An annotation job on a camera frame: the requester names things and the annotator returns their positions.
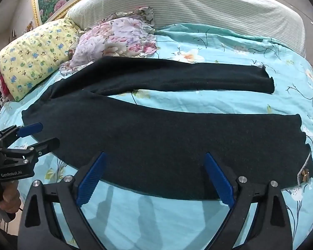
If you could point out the pink floral pillow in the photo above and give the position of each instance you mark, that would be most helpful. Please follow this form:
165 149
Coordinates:
114 36

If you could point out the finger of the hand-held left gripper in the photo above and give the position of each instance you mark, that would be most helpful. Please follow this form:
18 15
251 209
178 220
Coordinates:
44 145
31 129

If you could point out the striped padded headboard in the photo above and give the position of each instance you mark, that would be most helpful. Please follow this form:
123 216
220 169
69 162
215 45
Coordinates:
211 5

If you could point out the person's left hand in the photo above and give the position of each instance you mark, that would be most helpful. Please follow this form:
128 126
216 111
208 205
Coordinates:
9 198

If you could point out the gold framed floral painting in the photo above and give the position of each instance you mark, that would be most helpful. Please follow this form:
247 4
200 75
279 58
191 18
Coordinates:
52 0

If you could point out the teal floral bedsheet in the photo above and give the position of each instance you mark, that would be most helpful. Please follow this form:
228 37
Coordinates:
172 226

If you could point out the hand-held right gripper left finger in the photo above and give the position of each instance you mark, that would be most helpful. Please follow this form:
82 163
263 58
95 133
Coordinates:
91 179

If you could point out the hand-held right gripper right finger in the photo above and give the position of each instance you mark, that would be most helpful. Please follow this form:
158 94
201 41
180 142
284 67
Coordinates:
219 179

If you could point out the pink cloth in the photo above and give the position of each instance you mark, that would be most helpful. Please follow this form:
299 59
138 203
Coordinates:
4 86

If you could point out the yellow printed pillow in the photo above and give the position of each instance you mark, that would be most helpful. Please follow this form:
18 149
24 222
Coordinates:
34 57

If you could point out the black pants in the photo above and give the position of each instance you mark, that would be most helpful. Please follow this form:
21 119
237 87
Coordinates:
146 135

